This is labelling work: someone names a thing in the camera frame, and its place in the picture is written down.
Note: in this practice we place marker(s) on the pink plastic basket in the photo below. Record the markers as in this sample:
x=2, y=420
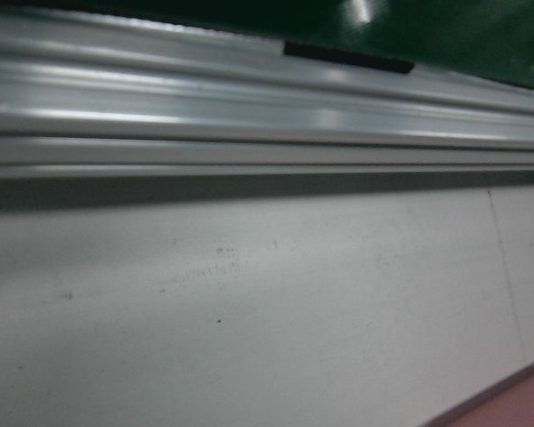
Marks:
x=525, y=400

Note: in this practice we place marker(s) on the green conveyor belt aluminium rails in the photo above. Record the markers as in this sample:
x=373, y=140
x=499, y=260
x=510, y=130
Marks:
x=249, y=111

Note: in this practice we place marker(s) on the black flat strip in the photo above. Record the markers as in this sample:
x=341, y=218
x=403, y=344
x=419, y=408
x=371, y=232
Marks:
x=347, y=57

